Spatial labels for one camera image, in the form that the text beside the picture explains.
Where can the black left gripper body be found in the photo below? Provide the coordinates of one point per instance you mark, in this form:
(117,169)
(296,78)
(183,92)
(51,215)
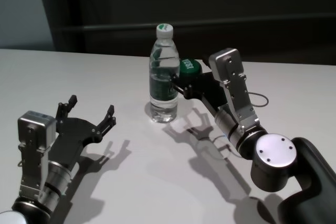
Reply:
(73,140)

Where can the green button black base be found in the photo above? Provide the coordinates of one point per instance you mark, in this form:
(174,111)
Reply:
(190,70)

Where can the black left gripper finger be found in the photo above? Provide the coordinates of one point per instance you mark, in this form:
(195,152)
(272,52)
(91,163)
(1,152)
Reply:
(70,104)
(110,117)

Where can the clear water bottle green label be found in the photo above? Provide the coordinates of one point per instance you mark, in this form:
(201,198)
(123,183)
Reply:
(164,85)

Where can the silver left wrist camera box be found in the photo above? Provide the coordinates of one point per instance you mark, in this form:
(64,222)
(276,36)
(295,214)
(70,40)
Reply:
(34,129)

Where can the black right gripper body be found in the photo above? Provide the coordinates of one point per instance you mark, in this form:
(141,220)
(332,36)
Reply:
(207,90)

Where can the grey horizontal rail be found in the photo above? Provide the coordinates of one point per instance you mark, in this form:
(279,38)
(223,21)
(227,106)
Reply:
(236,26)

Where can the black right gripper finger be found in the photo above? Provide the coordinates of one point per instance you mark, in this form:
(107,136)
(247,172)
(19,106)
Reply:
(207,66)
(175,82)

